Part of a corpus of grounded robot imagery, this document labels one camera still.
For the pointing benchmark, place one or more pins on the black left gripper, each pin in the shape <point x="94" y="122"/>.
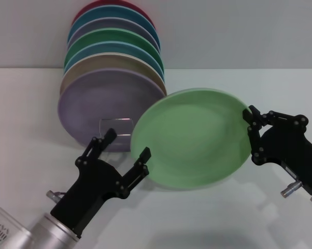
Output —
<point x="91" y="186"/>

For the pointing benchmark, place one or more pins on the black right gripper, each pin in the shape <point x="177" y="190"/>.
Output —
<point x="290" y="150"/>

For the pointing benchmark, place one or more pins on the light green plate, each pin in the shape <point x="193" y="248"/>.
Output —
<point x="192" y="140"/>

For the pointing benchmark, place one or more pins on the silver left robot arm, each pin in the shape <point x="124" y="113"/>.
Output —
<point x="29" y="230"/>

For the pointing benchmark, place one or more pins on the lilac plate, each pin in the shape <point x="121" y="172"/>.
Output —
<point x="93" y="103"/>

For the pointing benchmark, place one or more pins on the beige plate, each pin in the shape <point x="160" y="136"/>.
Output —
<point x="112" y="61"/>

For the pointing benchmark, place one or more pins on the light blue plate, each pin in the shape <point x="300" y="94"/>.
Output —
<point x="112" y="46"/>

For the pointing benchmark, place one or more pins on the dark green plate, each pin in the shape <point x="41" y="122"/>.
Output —
<point x="112" y="35"/>

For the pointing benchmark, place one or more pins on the grey purple plate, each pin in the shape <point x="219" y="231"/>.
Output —
<point x="112" y="24"/>

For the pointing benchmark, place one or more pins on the teal blue plate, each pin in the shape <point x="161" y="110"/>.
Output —
<point x="112" y="13"/>

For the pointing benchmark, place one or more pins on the maroon red plate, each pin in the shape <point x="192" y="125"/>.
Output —
<point x="90" y="7"/>

